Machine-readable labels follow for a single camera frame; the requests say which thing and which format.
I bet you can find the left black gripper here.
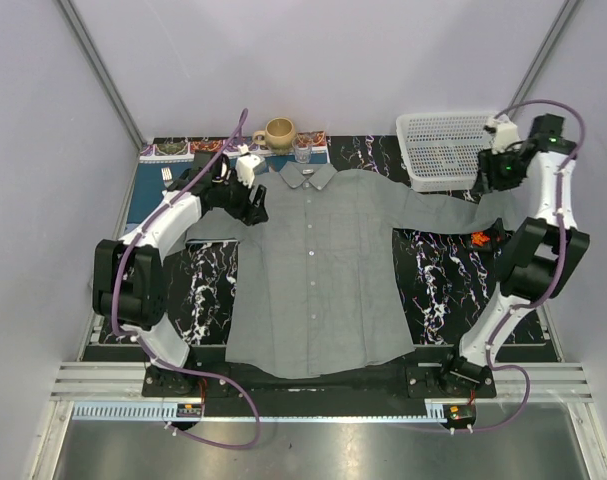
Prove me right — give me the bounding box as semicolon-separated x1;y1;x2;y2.
212;167;268;225

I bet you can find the silver fork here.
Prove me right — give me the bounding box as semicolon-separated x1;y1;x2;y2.
161;167;174;187

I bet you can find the tan ceramic mug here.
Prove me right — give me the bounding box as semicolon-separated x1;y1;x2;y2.
252;118;296;155

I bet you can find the small clear glass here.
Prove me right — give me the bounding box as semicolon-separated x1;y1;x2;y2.
292;134;313;164

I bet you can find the black open display box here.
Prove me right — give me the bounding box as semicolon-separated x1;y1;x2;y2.
465;219;506;253

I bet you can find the blue patterned placemat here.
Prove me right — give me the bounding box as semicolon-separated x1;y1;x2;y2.
123;131;330;233

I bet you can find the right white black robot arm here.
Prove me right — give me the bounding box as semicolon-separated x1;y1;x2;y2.
436;114;590;397

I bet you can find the orange brooch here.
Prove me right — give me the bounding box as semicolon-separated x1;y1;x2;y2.
470;231;492;249

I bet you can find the grey button shirt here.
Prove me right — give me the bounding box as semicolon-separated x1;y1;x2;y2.
186;164;517;379

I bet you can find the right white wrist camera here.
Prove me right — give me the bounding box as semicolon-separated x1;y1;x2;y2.
484;114;521;153

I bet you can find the white plastic mesh basket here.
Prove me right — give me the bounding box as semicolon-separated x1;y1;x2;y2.
396;111;494;193

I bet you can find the black marble pattern mat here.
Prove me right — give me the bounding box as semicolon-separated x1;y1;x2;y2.
97;133;559;364

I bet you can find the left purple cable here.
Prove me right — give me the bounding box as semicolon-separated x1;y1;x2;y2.
110;107;262;451

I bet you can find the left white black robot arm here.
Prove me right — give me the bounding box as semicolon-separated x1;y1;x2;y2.
92;148;268;396

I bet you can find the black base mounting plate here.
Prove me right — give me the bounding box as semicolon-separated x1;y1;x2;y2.
142;347;471;420

